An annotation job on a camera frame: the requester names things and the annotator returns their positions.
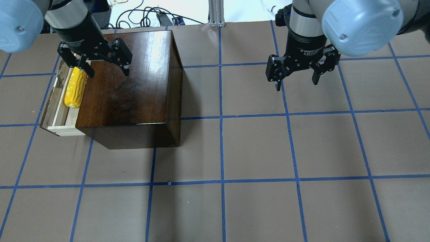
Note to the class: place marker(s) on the yellow corn cob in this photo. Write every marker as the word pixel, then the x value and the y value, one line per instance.
pixel 75 88

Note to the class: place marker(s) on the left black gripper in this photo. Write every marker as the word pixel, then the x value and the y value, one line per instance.
pixel 78 33

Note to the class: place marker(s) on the dark wooden drawer cabinet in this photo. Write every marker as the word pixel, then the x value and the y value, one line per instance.
pixel 142 110

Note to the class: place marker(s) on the aluminium frame post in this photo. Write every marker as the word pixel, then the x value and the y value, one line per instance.
pixel 216 13

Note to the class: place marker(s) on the black power adapter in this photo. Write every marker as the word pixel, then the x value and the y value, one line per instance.
pixel 164 19

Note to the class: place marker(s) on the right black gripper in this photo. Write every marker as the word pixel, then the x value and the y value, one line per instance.
pixel 305 45

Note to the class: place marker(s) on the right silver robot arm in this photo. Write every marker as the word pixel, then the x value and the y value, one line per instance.
pixel 320 31

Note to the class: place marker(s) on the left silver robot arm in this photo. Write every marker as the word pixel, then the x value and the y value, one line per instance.
pixel 23 20

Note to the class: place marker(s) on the light wooden drawer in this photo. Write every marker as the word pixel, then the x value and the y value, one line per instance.
pixel 58 118

